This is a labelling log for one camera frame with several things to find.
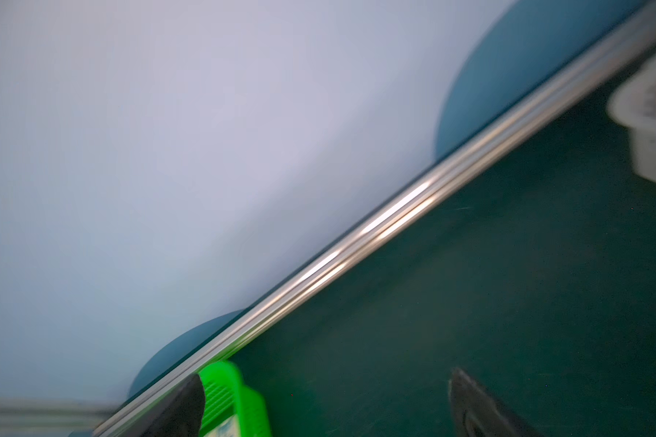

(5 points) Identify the white plastic basket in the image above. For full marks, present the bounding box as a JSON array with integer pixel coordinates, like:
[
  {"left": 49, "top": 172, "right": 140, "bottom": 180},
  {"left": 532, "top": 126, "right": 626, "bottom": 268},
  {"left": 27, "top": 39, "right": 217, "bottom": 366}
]
[{"left": 607, "top": 54, "right": 656, "bottom": 183}]

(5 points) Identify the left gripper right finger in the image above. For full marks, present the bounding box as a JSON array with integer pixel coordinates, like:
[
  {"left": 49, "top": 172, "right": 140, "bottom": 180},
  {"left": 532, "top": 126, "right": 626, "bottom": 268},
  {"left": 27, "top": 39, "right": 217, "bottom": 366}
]
[{"left": 448, "top": 368, "right": 543, "bottom": 437}]

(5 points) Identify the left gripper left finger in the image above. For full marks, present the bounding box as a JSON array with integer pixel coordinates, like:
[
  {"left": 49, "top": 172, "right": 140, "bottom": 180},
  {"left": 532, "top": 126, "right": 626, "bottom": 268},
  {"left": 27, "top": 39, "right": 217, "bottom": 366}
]
[{"left": 122, "top": 374, "right": 206, "bottom": 437}]

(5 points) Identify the green plastic basket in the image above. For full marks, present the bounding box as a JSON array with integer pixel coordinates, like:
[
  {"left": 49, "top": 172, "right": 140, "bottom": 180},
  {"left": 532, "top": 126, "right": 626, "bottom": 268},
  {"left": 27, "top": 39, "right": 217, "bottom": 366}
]
[{"left": 198, "top": 361, "right": 272, "bottom": 437}]

